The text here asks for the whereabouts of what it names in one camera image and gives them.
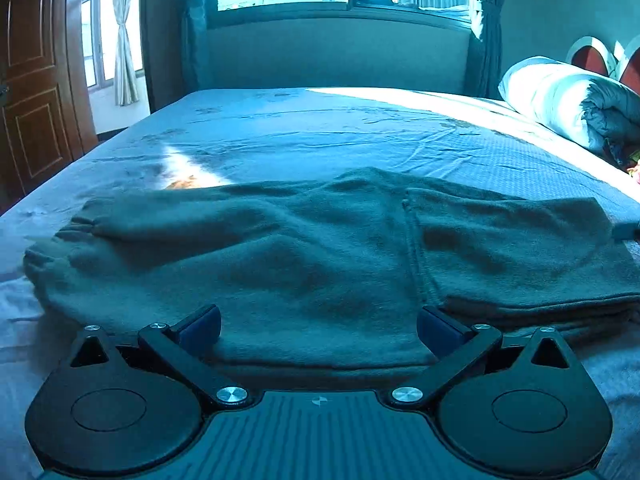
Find dark green fleece pants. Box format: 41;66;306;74
24;168;639;388

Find light blue floral bed sheet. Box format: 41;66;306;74
1;88;639;479

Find white sheer curtain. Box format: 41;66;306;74
112;0;139;107

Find brown wooden panel door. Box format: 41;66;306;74
1;0;98;209

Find rolled white blue quilt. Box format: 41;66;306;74
498;56;639;156

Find dark teal right curtain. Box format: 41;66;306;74
464;0;506;99

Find dark teal curtain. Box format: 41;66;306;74
178;0;209;93
464;0;506;99

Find red white headboard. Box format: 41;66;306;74
565;36;640;93

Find dark teal left curtain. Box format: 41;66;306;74
178;0;209;93

